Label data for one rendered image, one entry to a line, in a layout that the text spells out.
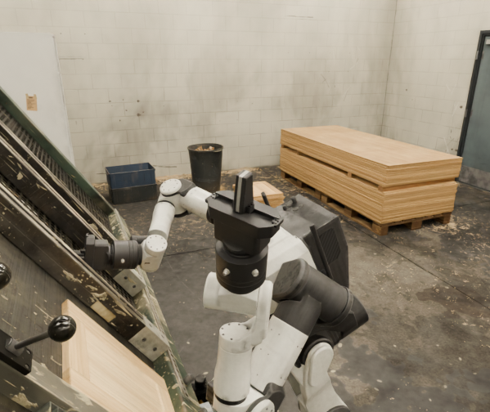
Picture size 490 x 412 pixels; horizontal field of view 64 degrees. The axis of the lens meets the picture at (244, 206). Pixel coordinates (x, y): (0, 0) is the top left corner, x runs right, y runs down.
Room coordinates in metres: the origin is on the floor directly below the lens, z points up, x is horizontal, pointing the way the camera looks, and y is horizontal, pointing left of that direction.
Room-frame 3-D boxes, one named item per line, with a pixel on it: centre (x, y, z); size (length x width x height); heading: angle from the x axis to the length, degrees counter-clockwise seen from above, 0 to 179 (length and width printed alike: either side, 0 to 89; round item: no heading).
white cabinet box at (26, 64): (4.57, 2.35, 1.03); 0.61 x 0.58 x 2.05; 21
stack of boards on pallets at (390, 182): (5.20, -1.48, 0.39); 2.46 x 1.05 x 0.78; 21
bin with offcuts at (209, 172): (5.47, 0.55, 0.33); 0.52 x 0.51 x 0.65; 21
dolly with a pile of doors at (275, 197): (4.34, -0.10, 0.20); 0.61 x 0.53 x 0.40; 21
